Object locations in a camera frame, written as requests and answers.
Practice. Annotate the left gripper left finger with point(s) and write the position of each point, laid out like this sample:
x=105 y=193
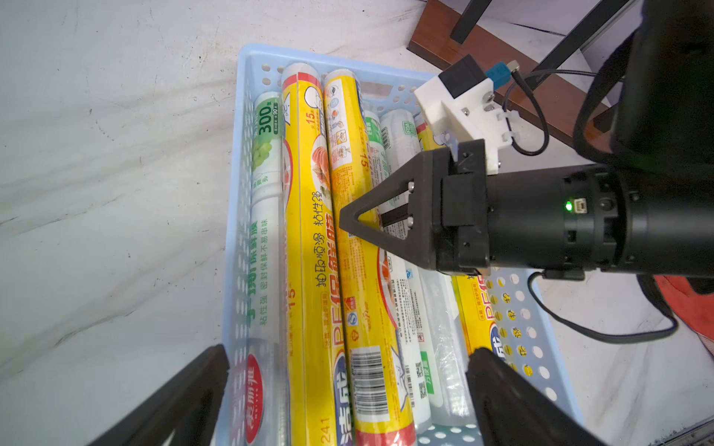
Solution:
x=184 y=411

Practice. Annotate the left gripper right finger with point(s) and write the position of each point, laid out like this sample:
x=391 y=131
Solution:
x=510 y=411

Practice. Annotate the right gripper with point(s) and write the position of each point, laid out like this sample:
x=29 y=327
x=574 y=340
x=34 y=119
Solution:
x=558 y=219

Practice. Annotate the white wrap roll large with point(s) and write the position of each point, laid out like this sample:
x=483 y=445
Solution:
x=266 y=396

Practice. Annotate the yellow wrap roll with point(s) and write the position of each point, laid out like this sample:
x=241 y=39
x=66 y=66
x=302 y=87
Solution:
x=474 y=312
x=320 y=403
x=382 y=409

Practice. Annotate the white green wrap roll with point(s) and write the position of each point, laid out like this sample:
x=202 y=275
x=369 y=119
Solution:
x=401 y=289

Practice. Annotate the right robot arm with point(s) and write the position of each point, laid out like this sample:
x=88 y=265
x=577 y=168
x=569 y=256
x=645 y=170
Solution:
x=642 y=203

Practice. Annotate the light blue plastic basket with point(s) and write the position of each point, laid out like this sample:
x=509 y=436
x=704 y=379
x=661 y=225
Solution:
x=259 y=70

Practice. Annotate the brown wooden tiered stand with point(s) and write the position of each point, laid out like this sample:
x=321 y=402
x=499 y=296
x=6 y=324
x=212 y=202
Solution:
x=443 y=37

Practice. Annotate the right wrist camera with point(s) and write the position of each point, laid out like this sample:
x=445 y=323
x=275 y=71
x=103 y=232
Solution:
x=461 y=101

